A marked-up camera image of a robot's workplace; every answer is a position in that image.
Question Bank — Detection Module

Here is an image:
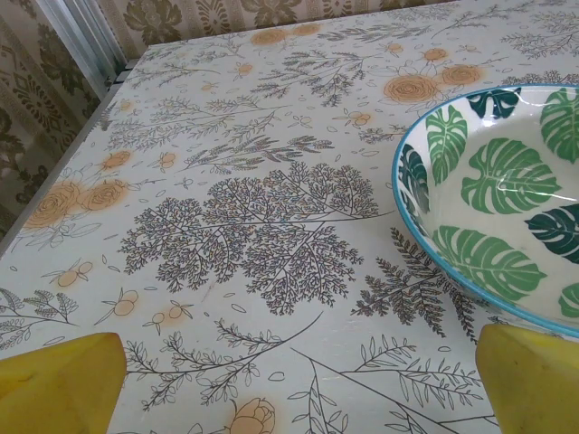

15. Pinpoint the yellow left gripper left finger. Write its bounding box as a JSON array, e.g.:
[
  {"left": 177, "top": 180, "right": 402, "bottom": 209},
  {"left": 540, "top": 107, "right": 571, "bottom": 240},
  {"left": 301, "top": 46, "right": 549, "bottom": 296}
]
[{"left": 0, "top": 333, "right": 128, "bottom": 434}]

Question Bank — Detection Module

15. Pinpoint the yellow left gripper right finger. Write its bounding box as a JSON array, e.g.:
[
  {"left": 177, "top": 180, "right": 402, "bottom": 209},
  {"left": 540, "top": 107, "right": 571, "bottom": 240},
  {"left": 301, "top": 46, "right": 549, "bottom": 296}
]
[{"left": 476, "top": 321, "right": 579, "bottom": 434}]

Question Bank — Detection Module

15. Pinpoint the green leaf pattern bowl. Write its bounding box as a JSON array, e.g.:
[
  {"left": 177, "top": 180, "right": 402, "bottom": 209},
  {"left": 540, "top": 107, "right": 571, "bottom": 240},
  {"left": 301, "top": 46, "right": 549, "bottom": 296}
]
[{"left": 392, "top": 84, "right": 579, "bottom": 340}]

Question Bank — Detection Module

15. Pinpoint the aluminium frame post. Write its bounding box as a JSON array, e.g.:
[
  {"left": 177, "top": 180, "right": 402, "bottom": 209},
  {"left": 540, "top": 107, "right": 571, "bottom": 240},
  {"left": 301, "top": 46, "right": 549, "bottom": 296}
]
[{"left": 35, "top": 0, "right": 135, "bottom": 94}]

